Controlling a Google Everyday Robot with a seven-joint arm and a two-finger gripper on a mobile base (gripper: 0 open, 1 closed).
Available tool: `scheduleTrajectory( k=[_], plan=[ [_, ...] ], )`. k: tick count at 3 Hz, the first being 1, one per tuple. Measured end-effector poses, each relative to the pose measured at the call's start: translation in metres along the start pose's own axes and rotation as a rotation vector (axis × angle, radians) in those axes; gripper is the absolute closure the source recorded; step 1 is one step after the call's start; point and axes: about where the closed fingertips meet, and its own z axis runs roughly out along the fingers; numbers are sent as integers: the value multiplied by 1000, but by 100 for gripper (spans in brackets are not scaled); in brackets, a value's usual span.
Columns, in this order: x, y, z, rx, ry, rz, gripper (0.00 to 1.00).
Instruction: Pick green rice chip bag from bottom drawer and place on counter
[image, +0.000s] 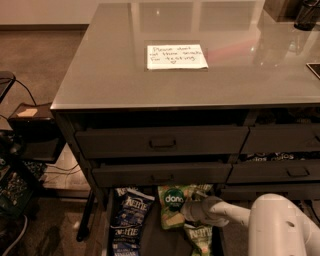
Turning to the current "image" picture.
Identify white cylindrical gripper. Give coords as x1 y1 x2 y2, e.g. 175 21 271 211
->
180 196 224 224

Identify green Dang rice chip bag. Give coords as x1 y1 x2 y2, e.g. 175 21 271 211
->
158 185 195 230

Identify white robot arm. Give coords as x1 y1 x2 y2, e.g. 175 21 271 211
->
181 193 320 256

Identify upper green Kettle chip bag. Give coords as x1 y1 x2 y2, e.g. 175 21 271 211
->
191 184 213 201

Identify green kettle chip bag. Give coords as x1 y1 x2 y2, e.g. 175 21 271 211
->
184 224 212 256
191 184 213 201

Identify lower green Kettle chip bag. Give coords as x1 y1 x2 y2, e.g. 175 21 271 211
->
184 224 212 256

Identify open bottom left drawer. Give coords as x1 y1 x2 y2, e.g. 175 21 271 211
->
102 186 225 256

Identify middle left grey drawer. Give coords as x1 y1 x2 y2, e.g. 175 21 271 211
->
92 162 231 187

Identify upper blue Kettle chip bag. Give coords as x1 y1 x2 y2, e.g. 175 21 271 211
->
113 189 155 228

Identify blue kettle chip bag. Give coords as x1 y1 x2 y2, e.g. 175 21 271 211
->
113 189 155 228
112 226 141 256

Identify top left grey drawer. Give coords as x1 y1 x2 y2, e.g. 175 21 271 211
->
75 126 248 159

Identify lower blue Kettle chip bag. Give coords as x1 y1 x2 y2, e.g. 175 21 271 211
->
112 226 141 256

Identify middle right grey drawer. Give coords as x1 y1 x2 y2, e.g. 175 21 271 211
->
227 160 320 184

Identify dark snack bags in drawer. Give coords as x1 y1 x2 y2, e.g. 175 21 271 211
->
239 151 320 162

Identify top right grey drawer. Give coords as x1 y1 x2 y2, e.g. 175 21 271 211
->
242 124 320 154

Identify dark tablet on counter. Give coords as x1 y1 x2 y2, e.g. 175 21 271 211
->
306 63 320 79

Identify black cup on counter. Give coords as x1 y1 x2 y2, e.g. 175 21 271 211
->
294 0 320 31

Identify grey cabinet with glossy top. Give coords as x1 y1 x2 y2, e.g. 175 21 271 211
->
50 2 320 243

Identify white handwritten paper note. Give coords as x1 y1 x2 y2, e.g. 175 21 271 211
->
146 44 208 70

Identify black box with tan label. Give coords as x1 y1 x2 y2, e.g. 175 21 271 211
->
8 103 66 163

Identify dark crate of items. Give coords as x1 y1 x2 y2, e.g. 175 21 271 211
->
0 158 36 218

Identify white cable on floor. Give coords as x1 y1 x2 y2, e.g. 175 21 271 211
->
1 214 29 256

